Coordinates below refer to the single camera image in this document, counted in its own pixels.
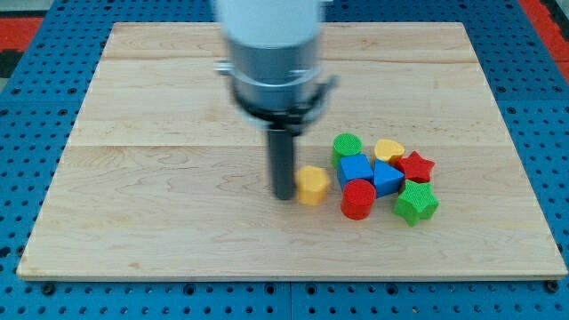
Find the green cylinder block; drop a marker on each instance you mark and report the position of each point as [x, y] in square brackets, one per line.
[345, 144]

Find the green star block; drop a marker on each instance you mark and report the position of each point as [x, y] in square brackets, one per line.
[416, 202]

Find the red cylinder block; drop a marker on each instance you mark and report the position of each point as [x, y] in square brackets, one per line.
[358, 197]

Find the red star block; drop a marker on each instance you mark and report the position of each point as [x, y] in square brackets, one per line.
[415, 167]

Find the light wooden board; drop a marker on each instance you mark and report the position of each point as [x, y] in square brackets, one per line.
[163, 181]

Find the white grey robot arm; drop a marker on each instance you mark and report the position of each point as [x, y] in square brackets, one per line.
[273, 64]

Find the blue triangle block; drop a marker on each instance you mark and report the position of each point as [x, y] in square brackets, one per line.
[386, 178]

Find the yellow hexagon block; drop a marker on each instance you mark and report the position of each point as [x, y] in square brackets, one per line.
[312, 185]

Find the blue cube block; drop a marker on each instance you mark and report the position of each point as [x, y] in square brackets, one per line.
[356, 167]

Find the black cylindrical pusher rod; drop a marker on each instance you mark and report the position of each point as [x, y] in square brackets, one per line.
[281, 162]

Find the yellow heart block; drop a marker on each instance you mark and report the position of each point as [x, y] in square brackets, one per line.
[388, 151]

